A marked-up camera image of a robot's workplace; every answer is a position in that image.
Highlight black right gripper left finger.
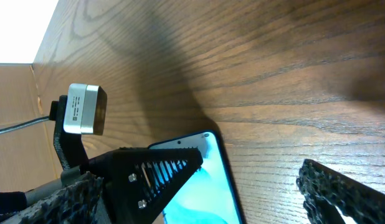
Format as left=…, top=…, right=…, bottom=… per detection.
left=0, top=172, right=103, bottom=224

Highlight blue Samsung Galaxy smartphone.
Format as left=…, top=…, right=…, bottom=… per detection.
left=149, top=130, right=245, bottom=224

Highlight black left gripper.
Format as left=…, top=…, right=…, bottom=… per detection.
left=49, top=95, right=203, bottom=224

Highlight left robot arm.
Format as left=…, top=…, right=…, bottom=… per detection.
left=0, top=95, right=203, bottom=223

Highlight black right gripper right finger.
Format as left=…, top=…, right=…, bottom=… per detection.
left=296, top=159, right=385, bottom=224

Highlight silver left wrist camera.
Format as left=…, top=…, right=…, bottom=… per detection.
left=63, top=83, right=107, bottom=136

